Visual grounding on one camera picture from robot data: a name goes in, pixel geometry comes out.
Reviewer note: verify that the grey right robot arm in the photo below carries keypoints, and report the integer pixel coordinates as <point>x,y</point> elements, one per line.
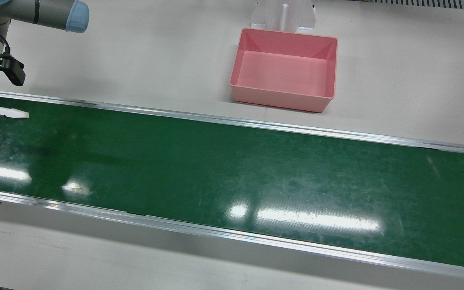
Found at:
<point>34,12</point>

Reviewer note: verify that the pink plastic box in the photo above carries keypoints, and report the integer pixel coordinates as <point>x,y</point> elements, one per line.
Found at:
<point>283,72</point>

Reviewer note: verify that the green conveyor belt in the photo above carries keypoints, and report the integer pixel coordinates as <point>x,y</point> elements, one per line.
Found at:
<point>232,177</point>

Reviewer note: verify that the black ventilation grille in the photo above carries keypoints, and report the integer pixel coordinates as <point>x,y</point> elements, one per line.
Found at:
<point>425,3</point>

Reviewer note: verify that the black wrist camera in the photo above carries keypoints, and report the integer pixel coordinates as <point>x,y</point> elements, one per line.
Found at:
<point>13,69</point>

